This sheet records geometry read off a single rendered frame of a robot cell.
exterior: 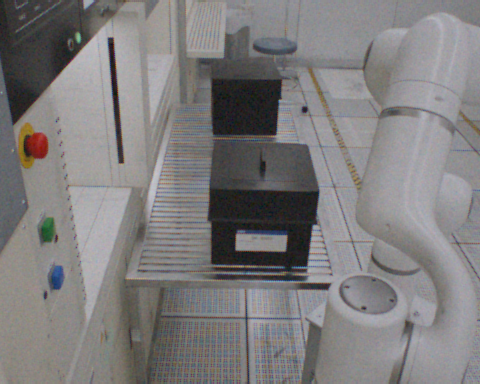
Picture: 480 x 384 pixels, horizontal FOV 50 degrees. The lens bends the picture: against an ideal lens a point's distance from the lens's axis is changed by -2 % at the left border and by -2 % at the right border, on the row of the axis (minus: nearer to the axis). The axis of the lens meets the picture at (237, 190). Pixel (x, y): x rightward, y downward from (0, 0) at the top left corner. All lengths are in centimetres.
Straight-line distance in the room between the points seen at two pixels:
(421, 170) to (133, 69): 102
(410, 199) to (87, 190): 121
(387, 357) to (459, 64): 34
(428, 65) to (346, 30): 513
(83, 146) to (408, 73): 114
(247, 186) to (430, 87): 79
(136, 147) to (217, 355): 104
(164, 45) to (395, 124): 242
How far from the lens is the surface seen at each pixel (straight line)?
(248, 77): 215
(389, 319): 55
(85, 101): 154
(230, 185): 135
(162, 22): 293
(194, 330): 236
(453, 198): 113
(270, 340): 233
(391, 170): 60
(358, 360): 58
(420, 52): 66
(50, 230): 88
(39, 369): 91
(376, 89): 86
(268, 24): 564
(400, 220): 59
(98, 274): 131
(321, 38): 574
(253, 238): 142
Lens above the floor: 169
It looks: 31 degrees down
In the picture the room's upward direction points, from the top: 2 degrees clockwise
